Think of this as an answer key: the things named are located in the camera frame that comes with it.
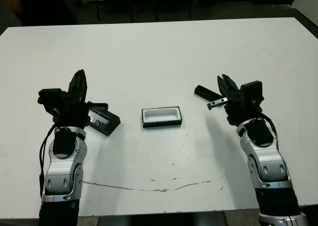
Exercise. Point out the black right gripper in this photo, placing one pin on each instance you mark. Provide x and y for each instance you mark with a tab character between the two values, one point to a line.
244	109

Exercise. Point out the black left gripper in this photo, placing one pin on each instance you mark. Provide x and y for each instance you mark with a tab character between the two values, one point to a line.
72	114

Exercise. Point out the black camera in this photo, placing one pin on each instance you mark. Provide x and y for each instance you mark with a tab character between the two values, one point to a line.
205	93

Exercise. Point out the black box lid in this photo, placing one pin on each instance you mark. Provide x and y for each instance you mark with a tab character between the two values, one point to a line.
104	126

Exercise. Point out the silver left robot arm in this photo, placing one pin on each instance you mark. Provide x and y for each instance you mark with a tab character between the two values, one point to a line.
59	171

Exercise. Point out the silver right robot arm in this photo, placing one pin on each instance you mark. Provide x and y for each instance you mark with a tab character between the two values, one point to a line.
270	161

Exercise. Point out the black box base white insert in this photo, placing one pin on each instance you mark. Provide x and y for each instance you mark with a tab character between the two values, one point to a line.
161	124

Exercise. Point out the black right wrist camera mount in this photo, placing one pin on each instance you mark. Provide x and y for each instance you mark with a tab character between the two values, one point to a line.
252	89

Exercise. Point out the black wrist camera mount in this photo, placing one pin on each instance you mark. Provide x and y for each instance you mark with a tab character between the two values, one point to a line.
252	89
49	98

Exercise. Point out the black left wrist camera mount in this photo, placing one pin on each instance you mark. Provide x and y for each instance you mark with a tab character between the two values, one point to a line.
49	98

